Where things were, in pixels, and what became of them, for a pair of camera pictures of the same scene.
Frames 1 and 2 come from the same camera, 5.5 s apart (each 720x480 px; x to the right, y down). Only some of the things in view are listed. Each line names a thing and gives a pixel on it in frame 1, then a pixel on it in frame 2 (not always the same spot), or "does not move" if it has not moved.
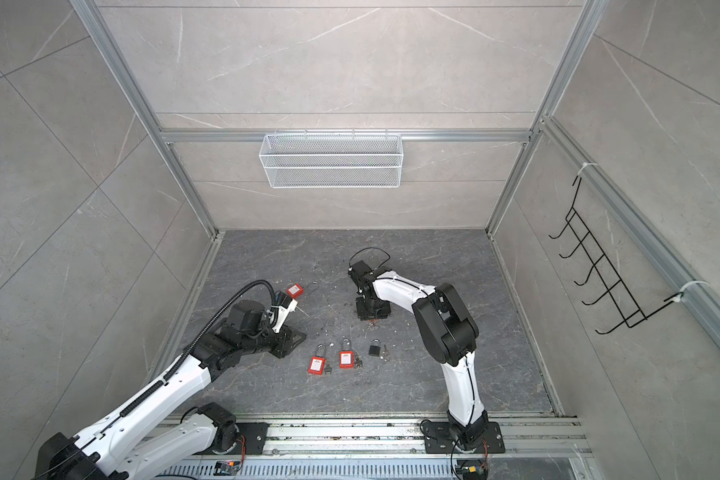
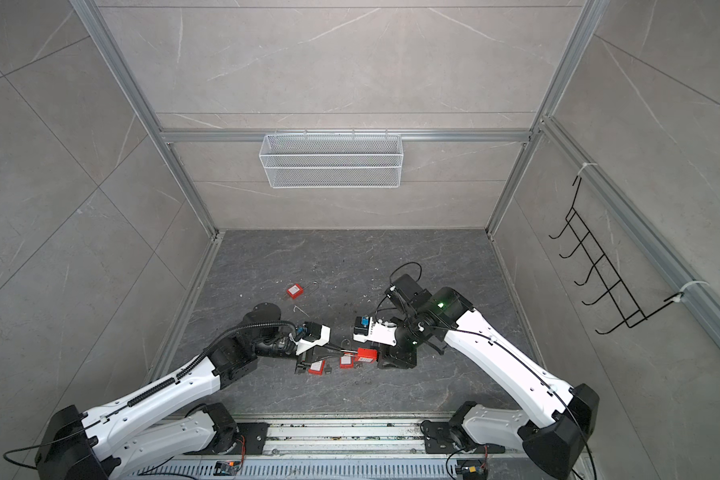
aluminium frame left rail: x=170 y=345 does not move
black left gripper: x=286 y=336 -> x=325 y=352
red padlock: x=316 y=365 does not move
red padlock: x=294 y=290 does not move
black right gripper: x=362 y=314 -> x=396 y=357
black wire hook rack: x=631 y=315 does not move
